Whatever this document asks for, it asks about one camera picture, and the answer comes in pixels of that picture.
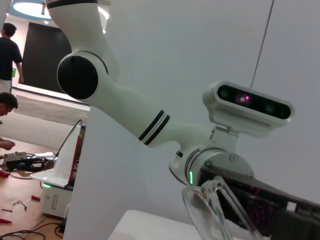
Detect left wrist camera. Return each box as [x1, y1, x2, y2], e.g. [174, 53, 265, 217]
[201, 81, 295, 151]

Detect clear white glasses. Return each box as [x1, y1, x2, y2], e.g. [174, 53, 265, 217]
[181, 174, 265, 240]

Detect crouching person dark hair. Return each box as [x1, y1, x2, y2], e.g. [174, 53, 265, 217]
[0, 91, 19, 151]

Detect black electronic device with cables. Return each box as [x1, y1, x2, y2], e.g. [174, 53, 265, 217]
[3, 150, 49, 172]

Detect round ceiling light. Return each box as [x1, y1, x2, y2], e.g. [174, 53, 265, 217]
[8, 0, 110, 27]

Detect standing person black shirt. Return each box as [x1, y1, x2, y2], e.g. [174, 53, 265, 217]
[0, 22, 25, 94]

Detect dark frame glasses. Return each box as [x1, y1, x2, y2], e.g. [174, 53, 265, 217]
[12, 199, 28, 211]

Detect dark floor cable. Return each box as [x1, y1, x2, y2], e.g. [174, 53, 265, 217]
[0, 221, 66, 240]

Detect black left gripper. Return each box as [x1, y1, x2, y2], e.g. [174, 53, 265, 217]
[198, 166, 320, 240]

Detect white machine with green light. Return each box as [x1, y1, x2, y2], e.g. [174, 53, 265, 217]
[29, 119, 87, 220]

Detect black wall panel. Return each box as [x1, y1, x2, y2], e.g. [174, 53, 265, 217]
[22, 21, 74, 95]

